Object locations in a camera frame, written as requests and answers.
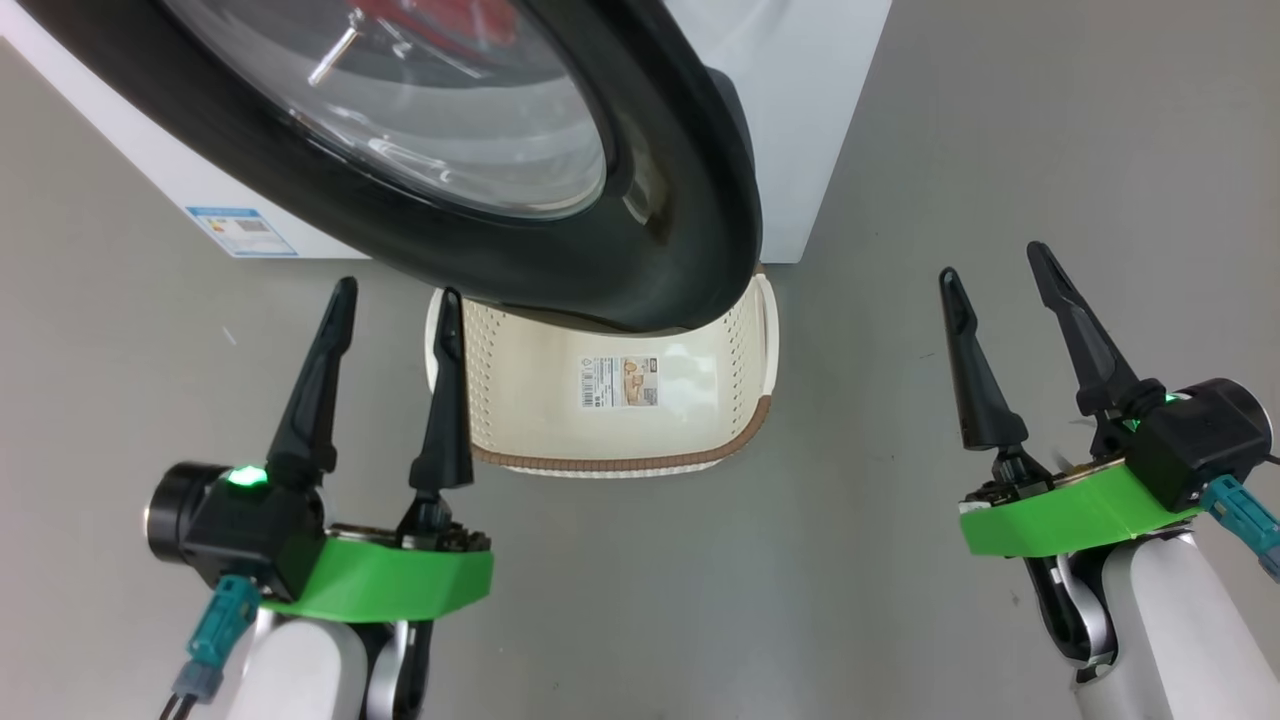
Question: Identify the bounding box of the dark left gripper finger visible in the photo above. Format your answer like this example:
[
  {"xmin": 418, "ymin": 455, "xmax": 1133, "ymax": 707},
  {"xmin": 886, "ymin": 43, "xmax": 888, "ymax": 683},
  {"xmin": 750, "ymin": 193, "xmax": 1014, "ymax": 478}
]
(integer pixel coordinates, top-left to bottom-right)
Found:
[
  {"xmin": 265, "ymin": 277, "xmax": 359, "ymax": 491},
  {"xmin": 408, "ymin": 288, "xmax": 476, "ymax": 493}
]

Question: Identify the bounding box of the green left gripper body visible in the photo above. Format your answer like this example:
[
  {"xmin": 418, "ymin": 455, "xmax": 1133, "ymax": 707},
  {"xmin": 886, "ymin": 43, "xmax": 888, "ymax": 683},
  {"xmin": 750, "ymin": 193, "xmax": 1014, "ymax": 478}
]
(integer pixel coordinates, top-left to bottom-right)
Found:
[{"xmin": 262, "ymin": 493, "xmax": 495, "ymax": 623}]

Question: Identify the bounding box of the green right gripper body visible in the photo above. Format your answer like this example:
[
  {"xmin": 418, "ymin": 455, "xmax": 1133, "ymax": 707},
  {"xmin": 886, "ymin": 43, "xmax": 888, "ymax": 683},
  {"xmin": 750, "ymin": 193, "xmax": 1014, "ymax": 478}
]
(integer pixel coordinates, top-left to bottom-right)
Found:
[{"xmin": 958, "ymin": 418, "xmax": 1206, "ymax": 559}]

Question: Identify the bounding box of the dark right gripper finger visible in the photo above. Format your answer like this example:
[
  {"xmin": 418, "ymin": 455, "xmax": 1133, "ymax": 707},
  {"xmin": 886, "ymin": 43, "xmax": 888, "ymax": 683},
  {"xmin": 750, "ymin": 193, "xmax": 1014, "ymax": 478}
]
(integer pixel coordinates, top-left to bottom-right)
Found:
[
  {"xmin": 1026, "ymin": 240, "xmax": 1166, "ymax": 421},
  {"xmin": 938, "ymin": 266, "xmax": 1029, "ymax": 453}
]

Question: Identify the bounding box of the black round washer door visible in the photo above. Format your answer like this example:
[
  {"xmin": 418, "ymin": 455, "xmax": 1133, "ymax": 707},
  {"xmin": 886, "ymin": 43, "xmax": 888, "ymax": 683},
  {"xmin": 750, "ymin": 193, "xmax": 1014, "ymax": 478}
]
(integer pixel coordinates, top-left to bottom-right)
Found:
[{"xmin": 15, "ymin": 0, "xmax": 766, "ymax": 336}]

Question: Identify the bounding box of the red garment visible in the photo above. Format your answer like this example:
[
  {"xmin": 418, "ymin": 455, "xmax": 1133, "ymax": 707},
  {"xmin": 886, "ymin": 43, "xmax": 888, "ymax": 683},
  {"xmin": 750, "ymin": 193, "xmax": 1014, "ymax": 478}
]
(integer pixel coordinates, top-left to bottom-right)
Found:
[{"xmin": 355, "ymin": 0, "xmax": 521, "ymax": 51}]

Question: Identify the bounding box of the cream perforated laundry basket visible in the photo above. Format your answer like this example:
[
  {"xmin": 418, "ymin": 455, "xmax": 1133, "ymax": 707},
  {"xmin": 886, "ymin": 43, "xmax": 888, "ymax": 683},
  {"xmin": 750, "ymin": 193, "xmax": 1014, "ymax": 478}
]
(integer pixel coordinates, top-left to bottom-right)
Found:
[{"xmin": 425, "ymin": 265, "xmax": 779, "ymax": 479}]

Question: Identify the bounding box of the paper basket label sticker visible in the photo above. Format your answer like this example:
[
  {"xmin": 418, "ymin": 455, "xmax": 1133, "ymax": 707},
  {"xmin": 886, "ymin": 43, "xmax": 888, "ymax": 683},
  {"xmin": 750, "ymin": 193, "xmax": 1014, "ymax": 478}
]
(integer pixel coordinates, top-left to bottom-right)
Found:
[{"xmin": 580, "ymin": 357, "xmax": 659, "ymax": 409}]

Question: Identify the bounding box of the white front-load washing machine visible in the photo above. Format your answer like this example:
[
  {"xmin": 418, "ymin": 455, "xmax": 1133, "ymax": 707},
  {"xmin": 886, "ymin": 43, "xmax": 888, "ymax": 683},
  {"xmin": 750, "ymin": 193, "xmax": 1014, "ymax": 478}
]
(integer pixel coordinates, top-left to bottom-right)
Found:
[{"xmin": 0, "ymin": 0, "xmax": 893, "ymax": 266}]

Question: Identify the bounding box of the blue energy label sticker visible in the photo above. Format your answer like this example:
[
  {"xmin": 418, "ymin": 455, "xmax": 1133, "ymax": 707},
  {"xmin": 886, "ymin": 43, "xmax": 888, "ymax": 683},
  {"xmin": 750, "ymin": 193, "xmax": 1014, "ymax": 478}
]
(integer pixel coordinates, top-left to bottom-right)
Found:
[{"xmin": 186, "ymin": 207, "xmax": 299, "ymax": 259}]

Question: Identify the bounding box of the teal right camera connector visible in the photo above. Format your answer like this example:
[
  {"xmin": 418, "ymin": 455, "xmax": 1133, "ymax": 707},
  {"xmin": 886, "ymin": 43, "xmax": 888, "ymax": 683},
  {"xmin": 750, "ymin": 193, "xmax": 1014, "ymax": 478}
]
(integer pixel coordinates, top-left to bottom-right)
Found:
[{"xmin": 1200, "ymin": 475, "xmax": 1280, "ymax": 581}]

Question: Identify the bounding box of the teal camera connector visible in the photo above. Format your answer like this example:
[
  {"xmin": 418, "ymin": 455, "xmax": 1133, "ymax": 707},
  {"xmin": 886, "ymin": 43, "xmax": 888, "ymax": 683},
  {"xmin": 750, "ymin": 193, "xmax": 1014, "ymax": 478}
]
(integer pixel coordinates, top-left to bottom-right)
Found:
[
  {"xmin": 172, "ymin": 575, "xmax": 263, "ymax": 701},
  {"xmin": 1200, "ymin": 475, "xmax": 1280, "ymax": 581}
]

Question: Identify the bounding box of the teal left camera connector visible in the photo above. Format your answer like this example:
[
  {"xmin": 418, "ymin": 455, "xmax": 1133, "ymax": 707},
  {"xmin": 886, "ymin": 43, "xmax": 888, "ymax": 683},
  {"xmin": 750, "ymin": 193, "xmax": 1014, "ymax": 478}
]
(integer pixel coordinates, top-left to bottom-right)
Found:
[{"xmin": 172, "ymin": 575, "xmax": 263, "ymax": 701}]

